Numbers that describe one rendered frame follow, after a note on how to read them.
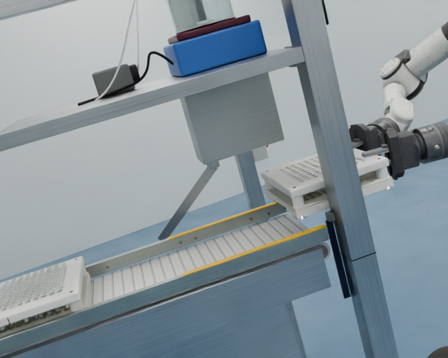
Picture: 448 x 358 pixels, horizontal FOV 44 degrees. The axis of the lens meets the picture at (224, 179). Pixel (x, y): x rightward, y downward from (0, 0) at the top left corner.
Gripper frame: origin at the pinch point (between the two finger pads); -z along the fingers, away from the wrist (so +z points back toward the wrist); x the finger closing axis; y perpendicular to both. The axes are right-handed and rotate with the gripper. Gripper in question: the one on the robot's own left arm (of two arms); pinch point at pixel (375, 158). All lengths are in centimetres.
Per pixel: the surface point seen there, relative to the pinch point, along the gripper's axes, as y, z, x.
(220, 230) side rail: 13.3, -40.9, 12.4
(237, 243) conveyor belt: 4.3, -37.3, 13.8
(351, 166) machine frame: -16.0, -10.3, -3.9
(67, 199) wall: 328, -159, 59
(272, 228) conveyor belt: 7.8, -27.6, 13.5
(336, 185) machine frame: -16.5, -14.5, -1.0
